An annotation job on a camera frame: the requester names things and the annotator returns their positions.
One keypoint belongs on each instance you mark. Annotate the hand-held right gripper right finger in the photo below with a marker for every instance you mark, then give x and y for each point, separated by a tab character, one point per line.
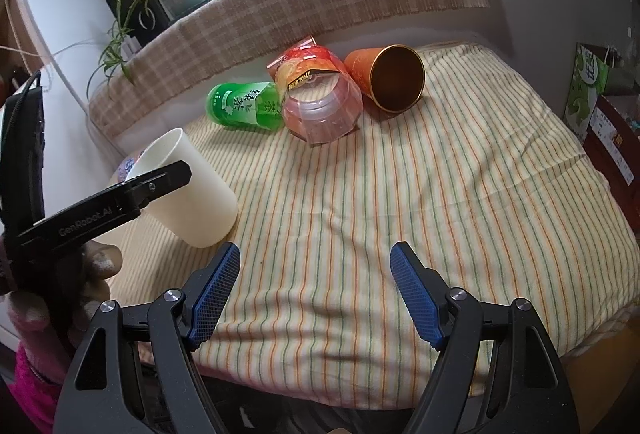
415	299

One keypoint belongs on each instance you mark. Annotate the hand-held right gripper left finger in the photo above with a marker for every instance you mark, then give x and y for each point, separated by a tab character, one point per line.
215	294

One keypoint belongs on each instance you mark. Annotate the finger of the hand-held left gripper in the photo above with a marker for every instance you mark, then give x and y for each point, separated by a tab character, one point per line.
160	179

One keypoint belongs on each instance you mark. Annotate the white cup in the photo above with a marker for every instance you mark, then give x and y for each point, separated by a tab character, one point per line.
200	204

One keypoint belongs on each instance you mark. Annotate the person's left forearm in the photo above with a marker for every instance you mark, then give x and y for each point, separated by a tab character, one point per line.
32	389

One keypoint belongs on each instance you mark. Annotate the orange paper cup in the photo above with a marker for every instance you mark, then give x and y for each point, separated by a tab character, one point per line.
360	64

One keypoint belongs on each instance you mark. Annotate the person's left hand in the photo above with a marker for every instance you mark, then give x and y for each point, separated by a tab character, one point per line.
102	261

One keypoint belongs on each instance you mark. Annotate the small purple white packet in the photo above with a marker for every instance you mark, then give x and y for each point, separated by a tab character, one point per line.
125	169

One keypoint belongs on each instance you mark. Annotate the green plastic bottle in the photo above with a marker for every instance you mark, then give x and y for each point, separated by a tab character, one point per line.
235	106

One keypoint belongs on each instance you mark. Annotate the striped blanket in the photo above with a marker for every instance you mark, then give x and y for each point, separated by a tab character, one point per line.
375	194

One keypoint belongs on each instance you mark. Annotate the pink transparent plastic jar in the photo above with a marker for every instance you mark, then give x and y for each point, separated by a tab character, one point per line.
325	114

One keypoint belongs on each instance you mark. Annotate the red snack packet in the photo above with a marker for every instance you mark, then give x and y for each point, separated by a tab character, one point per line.
305	61

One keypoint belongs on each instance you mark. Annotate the red cardboard box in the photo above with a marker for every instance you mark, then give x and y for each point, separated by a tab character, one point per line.
610	149

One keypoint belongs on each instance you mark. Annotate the green cardboard box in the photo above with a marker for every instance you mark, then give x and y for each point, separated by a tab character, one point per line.
582	104

